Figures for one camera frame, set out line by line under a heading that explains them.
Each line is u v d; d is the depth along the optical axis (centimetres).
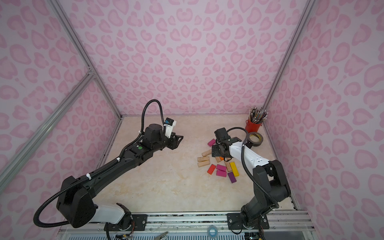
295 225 73
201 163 93
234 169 91
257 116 99
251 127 104
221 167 92
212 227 72
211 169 91
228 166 92
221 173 90
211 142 104
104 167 49
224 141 67
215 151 82
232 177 88
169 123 69
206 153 98
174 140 70
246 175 45
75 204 40
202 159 95
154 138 61
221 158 95
